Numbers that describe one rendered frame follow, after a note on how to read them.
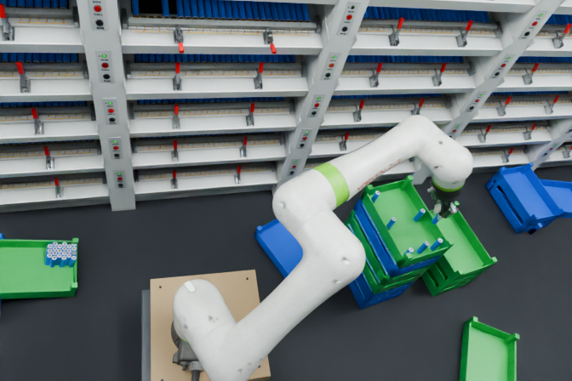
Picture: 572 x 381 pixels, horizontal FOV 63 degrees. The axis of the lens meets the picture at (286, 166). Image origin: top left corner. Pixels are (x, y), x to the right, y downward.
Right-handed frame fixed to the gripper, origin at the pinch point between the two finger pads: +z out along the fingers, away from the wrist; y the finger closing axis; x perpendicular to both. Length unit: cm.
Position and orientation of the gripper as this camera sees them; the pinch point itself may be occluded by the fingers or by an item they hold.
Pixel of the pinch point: (440, 211)
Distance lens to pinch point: 165.1
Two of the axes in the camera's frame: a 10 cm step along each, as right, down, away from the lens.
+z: 2.0, 4.6, 8.7
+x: 9.1, -4.2, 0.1
